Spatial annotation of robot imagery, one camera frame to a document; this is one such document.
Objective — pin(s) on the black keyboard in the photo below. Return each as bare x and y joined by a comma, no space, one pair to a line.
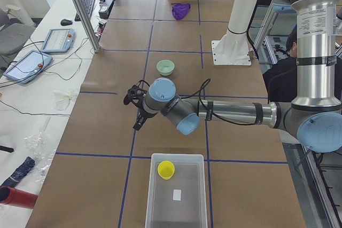
89,6

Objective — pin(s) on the white crumpled cloth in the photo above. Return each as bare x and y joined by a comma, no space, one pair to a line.
64,98

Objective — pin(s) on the red cylinder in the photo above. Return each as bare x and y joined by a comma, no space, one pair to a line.
18,198

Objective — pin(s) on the purple cloth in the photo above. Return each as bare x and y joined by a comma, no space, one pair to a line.
180,10

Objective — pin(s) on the clear plastic bag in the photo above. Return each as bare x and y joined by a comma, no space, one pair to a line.
41,150

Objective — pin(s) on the light green bowl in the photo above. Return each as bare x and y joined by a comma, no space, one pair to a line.
165,67

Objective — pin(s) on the blue teach pendant near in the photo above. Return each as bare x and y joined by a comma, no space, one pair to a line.
28,67

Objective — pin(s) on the clear plastic storage box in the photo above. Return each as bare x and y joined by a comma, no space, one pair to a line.
181,200

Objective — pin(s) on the blue teach pendant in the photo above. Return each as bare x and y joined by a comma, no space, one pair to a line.
58,41
28,67

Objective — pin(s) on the aluminium frame post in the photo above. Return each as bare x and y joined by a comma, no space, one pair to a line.
85,20

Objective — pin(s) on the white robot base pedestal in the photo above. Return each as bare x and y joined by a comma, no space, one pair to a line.
232,48

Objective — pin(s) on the blue teach pendant far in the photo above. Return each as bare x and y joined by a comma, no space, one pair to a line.
58,41

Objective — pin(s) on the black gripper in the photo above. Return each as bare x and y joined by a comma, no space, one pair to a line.
144,114

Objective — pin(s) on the grey office chair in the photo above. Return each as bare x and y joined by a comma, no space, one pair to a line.
13,38

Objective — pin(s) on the yellow plastic cup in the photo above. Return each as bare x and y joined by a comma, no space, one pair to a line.
166,169

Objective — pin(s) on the seated person in black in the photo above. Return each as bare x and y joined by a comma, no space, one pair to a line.
281,79

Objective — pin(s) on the black computer mouse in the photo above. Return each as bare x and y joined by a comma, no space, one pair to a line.
66,22

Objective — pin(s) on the dark blue folded umbrella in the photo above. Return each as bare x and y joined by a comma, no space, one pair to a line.
20,173

